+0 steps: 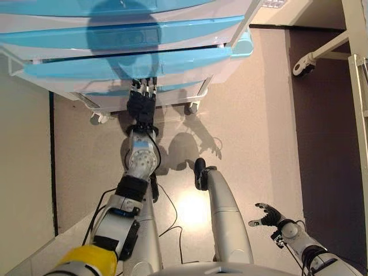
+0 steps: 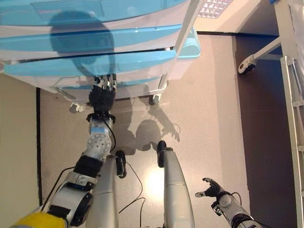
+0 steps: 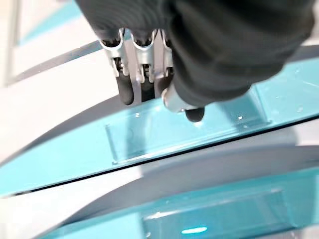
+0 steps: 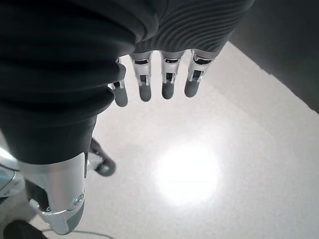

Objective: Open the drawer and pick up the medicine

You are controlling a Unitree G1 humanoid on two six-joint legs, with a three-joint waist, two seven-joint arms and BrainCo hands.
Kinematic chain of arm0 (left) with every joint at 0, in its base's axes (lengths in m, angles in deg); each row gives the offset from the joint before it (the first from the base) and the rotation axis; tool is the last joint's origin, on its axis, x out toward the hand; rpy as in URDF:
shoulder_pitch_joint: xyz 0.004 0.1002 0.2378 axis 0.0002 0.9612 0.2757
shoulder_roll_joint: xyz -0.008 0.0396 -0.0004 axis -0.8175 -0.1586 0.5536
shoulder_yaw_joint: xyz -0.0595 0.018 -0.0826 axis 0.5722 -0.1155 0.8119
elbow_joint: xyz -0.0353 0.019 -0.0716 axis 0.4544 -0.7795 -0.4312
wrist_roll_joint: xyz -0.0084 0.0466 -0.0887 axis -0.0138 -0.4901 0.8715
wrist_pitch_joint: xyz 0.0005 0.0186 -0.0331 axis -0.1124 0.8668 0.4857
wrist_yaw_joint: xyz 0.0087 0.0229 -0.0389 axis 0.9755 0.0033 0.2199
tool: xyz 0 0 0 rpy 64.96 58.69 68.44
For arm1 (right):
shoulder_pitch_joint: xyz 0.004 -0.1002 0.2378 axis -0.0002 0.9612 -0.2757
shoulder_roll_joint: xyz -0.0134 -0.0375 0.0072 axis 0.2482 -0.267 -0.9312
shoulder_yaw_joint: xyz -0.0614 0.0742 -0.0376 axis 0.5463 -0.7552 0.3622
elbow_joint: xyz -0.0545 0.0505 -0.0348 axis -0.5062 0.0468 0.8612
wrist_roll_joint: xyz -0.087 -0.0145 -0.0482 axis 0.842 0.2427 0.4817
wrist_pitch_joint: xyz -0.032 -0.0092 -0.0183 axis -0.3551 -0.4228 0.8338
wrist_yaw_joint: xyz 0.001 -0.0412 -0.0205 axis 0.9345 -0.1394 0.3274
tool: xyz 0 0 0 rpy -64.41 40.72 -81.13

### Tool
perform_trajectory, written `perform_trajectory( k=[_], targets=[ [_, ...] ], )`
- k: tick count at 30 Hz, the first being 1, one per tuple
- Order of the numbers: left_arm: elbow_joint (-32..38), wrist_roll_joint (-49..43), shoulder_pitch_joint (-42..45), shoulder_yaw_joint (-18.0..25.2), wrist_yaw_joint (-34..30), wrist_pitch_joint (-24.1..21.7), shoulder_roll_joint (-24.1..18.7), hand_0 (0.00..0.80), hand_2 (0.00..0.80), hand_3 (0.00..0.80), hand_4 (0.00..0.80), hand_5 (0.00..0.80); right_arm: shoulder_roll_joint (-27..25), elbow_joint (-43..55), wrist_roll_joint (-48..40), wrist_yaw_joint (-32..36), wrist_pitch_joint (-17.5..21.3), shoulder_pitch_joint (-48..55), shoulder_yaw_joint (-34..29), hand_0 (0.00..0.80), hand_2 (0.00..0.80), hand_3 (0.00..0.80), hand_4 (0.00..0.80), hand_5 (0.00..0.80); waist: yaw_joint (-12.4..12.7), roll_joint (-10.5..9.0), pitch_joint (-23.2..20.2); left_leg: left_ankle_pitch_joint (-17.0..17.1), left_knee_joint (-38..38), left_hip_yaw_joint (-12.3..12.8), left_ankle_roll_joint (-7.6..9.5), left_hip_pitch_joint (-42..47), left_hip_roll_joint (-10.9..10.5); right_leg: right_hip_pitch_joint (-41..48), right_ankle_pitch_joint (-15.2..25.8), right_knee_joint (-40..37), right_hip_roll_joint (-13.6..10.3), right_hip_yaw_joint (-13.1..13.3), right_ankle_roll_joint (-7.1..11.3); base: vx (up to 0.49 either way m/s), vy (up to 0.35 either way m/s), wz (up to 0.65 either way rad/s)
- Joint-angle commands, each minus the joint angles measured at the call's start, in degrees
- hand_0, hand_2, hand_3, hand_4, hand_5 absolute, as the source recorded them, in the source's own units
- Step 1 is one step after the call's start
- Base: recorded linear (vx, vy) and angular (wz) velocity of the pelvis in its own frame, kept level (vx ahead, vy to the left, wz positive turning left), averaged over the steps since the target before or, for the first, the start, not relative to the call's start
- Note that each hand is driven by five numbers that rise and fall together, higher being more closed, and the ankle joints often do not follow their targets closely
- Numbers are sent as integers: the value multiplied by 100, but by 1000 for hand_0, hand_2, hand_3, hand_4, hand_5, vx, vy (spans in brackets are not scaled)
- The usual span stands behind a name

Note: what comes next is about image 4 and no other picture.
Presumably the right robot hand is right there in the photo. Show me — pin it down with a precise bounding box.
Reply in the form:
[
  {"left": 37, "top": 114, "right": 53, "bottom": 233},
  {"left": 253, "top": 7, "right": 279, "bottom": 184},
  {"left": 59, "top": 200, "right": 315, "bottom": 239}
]
[{"left": 0, "top": 0, "right": 255, "bottom": 236}]

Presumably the black right robot foot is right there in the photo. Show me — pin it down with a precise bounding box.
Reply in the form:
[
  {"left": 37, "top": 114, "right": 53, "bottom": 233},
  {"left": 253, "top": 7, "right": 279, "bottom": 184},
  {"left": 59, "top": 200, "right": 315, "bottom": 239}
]
[{"left": 86, "top": 138, "right": 117, "bottom": 177}]

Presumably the black robot foot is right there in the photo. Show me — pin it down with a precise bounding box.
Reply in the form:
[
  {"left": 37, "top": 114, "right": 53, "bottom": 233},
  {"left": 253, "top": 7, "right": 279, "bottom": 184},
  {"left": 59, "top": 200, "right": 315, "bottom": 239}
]
[
  {"left": 86, "top": 138, "right": 117, "bottom": 177},
  {"left": 0, "top": 219, "right": 44, "bottom": 239}
]

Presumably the silver right robot leg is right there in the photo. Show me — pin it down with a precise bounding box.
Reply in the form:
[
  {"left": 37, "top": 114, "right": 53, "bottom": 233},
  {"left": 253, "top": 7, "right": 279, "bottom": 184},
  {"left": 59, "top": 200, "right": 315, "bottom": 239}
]
[{"left": 0, "top": 146, "right": 48, "bottom": 212}]

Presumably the black left robot foot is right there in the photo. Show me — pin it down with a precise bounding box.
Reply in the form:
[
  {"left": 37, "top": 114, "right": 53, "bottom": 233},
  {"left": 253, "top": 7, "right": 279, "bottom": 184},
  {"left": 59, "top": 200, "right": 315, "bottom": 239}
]
[{"left": 0, "top": 219, "right": 44, "bottom": 239}]

